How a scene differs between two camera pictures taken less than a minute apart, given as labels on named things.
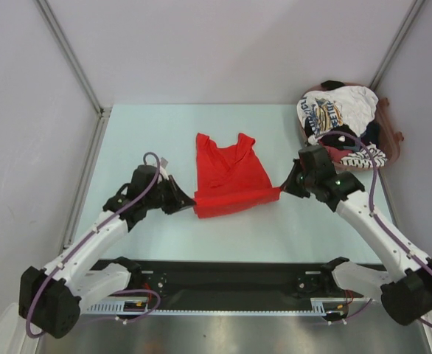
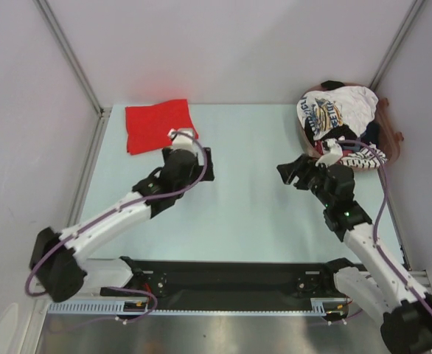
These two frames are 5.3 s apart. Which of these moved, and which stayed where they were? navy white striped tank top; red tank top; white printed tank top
Moved: red tank top
Stayed: white printed tank top; navy white striped tank top
